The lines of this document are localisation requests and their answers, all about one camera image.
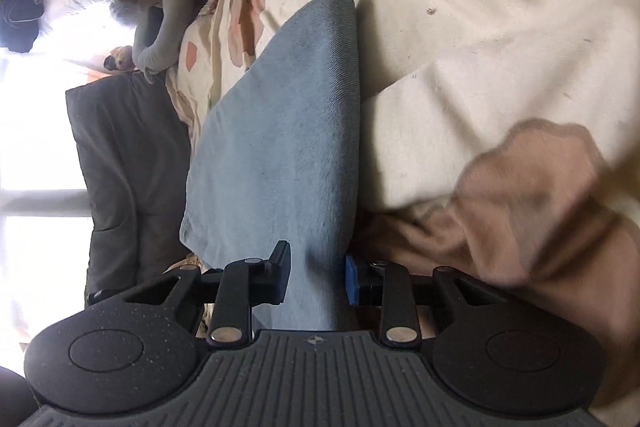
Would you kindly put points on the cream bear-print bed sheet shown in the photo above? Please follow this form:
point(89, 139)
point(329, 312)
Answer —
point(475, 7)

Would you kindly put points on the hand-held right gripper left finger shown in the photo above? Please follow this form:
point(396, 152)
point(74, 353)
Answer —
point(280, 274)

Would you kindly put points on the black garment pile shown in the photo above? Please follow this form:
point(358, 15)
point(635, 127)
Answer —
point(20, 17)

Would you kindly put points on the fluffy white pillow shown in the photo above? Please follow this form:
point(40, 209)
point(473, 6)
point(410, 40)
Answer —
point(75, 7)

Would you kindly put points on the brown teddy bear plush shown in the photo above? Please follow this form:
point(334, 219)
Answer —
point(120, 58)

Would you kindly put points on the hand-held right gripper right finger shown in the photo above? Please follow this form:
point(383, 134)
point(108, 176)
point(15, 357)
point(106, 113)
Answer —
point(351, 281)

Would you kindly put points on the blue denim jeans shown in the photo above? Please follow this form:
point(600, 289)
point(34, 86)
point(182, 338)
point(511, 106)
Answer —
point(280, 132)

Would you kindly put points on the grey neck pillow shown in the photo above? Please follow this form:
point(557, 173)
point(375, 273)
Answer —
point(170, 32)

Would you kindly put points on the beige garment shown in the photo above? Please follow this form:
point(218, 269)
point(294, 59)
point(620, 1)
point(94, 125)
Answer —
point(525, 232)

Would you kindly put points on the dark grey pillow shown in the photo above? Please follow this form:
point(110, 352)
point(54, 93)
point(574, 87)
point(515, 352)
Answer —
point(125, 157)

